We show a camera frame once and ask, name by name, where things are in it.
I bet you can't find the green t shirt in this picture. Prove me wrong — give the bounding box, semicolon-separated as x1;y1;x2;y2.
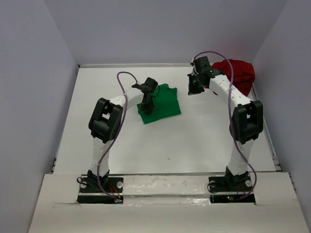
137;83;181;124

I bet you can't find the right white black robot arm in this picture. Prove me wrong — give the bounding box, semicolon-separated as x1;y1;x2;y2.
188;56;263;194

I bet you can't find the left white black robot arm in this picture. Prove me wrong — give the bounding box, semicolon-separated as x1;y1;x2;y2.
77;77;159;193

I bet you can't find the red t shirt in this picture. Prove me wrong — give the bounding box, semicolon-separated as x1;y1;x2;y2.
212;59;256;96

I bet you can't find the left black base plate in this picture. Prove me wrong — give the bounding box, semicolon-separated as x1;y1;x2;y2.
76;176;124;204

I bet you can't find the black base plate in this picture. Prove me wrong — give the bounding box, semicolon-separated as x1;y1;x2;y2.
76;176;124;204
207;176;256;204

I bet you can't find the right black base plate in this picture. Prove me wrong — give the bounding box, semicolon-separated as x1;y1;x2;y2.
207;176;256;204

